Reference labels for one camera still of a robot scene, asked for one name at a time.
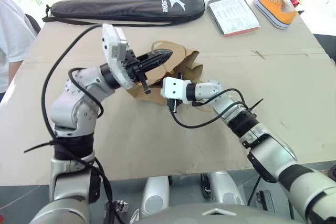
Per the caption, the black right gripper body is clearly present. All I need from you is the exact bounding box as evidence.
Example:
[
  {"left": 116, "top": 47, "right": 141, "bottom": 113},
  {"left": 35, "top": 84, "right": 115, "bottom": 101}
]
[{"left": 167, "top": 98, "right": 183, "bottom": 114}]

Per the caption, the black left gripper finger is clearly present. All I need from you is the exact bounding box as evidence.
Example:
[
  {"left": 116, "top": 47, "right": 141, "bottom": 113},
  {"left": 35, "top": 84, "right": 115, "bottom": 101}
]
[
  {"left": 136, "top": 47, "right": 174, "bottom": 61},
  {"left": 138, "top": 55, "right": 172, "bottom": 73}
]

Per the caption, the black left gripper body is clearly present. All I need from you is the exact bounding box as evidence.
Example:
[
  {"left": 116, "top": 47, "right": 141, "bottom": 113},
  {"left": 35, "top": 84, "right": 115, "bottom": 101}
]
[{"left": 122, "top": 49, "right": 144, "bottom": 82}]

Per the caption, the brown paper bag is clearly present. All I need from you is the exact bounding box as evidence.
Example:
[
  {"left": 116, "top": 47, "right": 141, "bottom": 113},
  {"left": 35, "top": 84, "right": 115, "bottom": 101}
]
[{"left": 125, "top": 40, "right": 204, "bottom": 107}]

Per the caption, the black racket bag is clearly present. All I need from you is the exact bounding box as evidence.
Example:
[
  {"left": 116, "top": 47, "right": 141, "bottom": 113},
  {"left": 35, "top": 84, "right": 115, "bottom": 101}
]
[{"left": 41, "top": 0, "right": 206, "bottom": 27}]

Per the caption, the brown cardboard sheet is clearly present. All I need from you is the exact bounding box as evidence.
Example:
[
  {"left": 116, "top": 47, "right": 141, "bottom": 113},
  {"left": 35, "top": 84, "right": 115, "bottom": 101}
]
[
  {"left": 0, "top": 53, "right": 336, "bottom": 187},
  {"left": 25, "top": 0, "right": 328, "bottom": 63}
]

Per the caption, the black zip tie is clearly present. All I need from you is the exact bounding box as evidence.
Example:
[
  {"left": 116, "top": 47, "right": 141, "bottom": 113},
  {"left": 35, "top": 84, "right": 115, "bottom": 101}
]
[
  {"left": 243, "top": 98, "right": 265, "bottom": 116},
  {"left": 23, "top": 140, "right": 60, "bottom": 154}
]

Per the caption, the white booklet with red edge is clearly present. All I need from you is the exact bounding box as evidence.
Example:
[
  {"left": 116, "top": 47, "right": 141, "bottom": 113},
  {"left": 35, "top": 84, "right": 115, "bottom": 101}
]
[{"left": 206, "top": 0, "right": 261, "bottom": 38}]

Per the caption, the silver robot leg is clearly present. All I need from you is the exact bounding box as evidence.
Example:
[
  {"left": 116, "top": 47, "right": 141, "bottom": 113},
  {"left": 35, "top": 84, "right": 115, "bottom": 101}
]
[
  {"left": 140, "top": 175, "right": 172, "bottom": 217},
  {"left": 201, "top": 170, "right": 247, "bottom": 207}
]

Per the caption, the black chair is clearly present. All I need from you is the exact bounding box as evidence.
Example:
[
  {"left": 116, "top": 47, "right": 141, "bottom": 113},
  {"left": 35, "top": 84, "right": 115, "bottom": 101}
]
[{"left": 25, "top": 13, "right": 42, "bottom": 34}]

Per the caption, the silver robot torso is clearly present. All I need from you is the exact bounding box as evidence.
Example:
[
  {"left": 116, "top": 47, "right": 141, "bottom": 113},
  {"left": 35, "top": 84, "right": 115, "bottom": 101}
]
[{"left": 130, "top": 202, "right": 292, "bottom": 224}]

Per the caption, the person in white shirt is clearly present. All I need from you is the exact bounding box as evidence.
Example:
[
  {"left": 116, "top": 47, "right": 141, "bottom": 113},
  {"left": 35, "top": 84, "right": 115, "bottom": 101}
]
[{"left": 0, "top": 0, "right": 39, "bottom": 94}]

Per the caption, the orange canvas sneaker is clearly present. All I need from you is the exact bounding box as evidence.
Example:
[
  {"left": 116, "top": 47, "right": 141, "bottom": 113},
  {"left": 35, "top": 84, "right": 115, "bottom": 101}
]
[{"left": 255, "top": 0, "right": 299, "bottom": 30}]

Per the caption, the dark seat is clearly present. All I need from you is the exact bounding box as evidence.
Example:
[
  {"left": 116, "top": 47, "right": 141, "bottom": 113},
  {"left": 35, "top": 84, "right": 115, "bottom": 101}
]
[{"left": 313, "top": 33, "right": 336, "bottom": 65}]

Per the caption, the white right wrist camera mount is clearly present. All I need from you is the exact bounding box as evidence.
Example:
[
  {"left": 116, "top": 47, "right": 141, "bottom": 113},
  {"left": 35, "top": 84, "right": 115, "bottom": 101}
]
[{"left": 160, "top": 76, "right": 190, "bottom": 105}]

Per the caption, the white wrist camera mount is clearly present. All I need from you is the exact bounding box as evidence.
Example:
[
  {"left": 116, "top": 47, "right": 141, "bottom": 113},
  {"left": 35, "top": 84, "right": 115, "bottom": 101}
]
[
  {"left": 160, "top": 76, "right": 190, "bottom": 105},
  {"left": 101, "top": 23, "right": 138, "bottom": 90}
]

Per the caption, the black strap on left gripper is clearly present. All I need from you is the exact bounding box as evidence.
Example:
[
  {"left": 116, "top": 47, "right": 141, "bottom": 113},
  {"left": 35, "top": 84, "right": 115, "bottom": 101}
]
[{"left": 136, "top": 70, "right": 152, "bottom": 95}]

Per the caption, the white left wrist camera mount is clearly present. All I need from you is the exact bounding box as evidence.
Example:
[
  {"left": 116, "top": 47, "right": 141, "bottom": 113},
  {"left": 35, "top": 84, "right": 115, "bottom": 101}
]
[{"left": 101, "top": 23, "right": 138, "bottom": 90}]

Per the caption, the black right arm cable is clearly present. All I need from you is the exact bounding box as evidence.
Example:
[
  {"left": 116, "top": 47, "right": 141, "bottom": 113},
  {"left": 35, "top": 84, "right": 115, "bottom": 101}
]
[{"left": 169, "top": 89, "right": 249, "bottom": 130}]

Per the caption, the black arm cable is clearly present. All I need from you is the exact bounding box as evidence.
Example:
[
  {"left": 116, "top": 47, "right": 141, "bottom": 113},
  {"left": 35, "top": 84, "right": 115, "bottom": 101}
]
[
  {"left": 40, "top": 24, "right": 127, "bottom": 224},
  {"left": 169, "top": 89, "right": 249, "bottom": 130}
]

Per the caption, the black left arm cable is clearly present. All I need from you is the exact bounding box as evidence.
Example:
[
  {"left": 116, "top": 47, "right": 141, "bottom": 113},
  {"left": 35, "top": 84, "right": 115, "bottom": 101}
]
[{"left": 40, "top": 24, "right": 127, "bottom": 224}]

